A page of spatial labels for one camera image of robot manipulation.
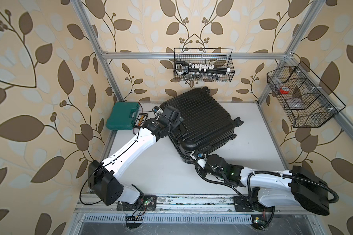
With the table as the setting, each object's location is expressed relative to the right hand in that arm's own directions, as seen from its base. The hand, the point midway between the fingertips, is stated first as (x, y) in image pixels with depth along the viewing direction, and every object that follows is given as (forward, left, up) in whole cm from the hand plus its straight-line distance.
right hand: (192, 161), depth 80 cm
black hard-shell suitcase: (+14, -8, +14) cm, 21 cm away
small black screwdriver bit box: (+39, +35, -6) cm, 53 cm away
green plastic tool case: (+39, +50, -4) cm, 63 cm away
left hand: (+17, +9, +17) cm, 26 cm away
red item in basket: (+29, -53, +24) cm, 65 cm away
